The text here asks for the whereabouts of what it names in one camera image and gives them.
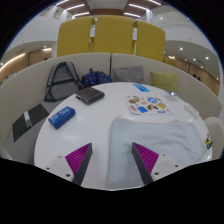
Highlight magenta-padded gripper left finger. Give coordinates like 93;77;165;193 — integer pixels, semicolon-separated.
44;142;94;186

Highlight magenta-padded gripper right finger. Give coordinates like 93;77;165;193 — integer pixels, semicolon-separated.
131;141;183;185

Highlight light blue towel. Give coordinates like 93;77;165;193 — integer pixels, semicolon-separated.
106;114;208;189

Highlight blue rectangular box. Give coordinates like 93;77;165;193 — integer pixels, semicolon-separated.
47;105;77;130

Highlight colourful sticker sheet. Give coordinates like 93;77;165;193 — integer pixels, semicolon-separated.
125;94;174;116

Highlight dark grey wallet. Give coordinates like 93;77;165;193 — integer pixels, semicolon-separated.
75;86;106;106

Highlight white rectangular box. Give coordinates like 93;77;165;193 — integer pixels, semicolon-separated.
183;102;200;120

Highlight black flat folder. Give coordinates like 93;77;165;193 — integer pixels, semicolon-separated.
12;103;50;143

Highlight small blue white packet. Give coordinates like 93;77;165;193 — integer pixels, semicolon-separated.
164;91;180;102

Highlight blue card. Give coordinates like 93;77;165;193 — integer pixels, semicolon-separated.
132;83;151;93

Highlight cream shell chair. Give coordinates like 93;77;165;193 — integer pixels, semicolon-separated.
203;116;224;161

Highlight grey backpack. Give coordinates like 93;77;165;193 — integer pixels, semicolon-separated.
43;61;86;103

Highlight navy dotted bag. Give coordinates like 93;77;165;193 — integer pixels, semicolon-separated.
81;68;113;88

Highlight grey cushion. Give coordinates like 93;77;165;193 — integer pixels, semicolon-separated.
111;65;145;84

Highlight white curved sofa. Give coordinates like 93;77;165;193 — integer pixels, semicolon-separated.
0;51;223;161

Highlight yellow upright panel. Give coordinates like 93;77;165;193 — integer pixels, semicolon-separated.
56;16;95;58
134;19;167;63
93;14;135;55

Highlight ceiling lights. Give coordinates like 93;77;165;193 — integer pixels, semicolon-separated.
54;0;163;19

